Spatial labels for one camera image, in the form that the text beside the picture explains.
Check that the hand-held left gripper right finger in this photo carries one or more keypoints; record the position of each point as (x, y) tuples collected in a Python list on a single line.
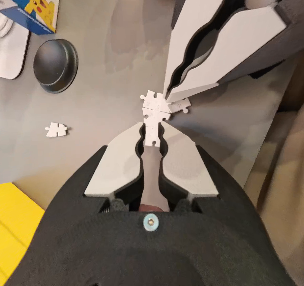
[(187, 169)]

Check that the white puzzle piece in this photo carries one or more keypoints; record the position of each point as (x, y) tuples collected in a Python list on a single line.
[(154, 105)]

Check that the black round ball stand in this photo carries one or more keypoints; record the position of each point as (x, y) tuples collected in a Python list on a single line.
[(54, 65)]

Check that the loose white puzzle pieces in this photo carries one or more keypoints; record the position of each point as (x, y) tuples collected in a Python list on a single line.
[(56, 129)]

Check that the yellow mat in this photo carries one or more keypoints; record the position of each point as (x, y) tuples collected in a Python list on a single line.
[(16, 219)]

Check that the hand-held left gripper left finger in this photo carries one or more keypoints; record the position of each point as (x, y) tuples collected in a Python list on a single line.
[(114, 169)]

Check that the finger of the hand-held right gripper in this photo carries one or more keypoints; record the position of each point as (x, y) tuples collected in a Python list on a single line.
[(190, 17), (237, 46)]

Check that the person's leg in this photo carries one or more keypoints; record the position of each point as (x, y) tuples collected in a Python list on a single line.
[(280, 172)]

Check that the blue puzzle box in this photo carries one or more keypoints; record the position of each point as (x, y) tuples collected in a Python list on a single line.
[(40, 5)]

